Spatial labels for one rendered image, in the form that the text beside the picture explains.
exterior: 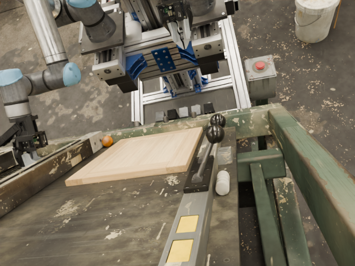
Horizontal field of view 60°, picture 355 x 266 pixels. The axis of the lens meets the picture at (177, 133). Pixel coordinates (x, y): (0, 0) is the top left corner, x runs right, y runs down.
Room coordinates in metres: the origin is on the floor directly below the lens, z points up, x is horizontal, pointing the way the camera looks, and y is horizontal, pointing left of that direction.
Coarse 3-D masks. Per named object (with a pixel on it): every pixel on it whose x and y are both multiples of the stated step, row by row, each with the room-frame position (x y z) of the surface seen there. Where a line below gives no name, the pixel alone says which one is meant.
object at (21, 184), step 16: (80, 144) 0.74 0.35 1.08; (96, 144) 0.78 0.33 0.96; (48, 160) 0.62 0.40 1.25; (64, 160) 0.64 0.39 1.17; (16, 176) 0.54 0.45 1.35; (32, 176) 0.55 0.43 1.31; (48, 176) 0.57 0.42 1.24; (0, 192) 0.48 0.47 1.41; (16, 192) 0.49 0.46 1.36; (32, 192) 0.51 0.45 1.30; (0, 208) 0.44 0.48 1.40
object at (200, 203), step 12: (204, 144) 0.41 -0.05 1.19; (216, 144) 0.39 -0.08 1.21; (216, 156) 0.33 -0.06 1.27; (216, 168) 0.29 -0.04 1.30; (204, 192) 0.19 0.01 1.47; (180, 204) 0.18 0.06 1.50; (192, 204) 0.17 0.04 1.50; (204, 204) 0.16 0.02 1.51; (180, 216) 0.15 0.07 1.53; (204, 216) 0.13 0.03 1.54; (204, 228) 0.11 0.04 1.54; (168, 240) 0.12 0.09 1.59; (180, 240) 0.11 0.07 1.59; (204, 240) 0.10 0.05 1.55; (168, 252) 0.10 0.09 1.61; (192, 252) 0.08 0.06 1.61; (204, 252) 0.08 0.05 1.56; (168, 264) 0.08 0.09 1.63; (180, 264) 0.07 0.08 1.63; (192, 264) 0.06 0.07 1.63
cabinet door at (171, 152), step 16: (192, 128) 0.65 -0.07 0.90; (128, 144) 0.69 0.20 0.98; (144, 144) 0.63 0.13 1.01; (160, 144) 0.58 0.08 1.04; (176, 144) 0.53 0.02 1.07; (192, 144) 0.48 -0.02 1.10; (96, 160) 0.60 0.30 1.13; (112, 160) 0.56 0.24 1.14; (128, 160) 0.52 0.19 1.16; (144, 160) 0.47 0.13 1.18; (160, 160) 0.44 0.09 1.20; (176, 160) 0.40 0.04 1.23; (80, 176) 0.50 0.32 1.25; (96, 176) 0.46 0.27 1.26; (112, 176) 0.44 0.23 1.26; (128, 176) 0.41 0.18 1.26; (144, 176) 0.39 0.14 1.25
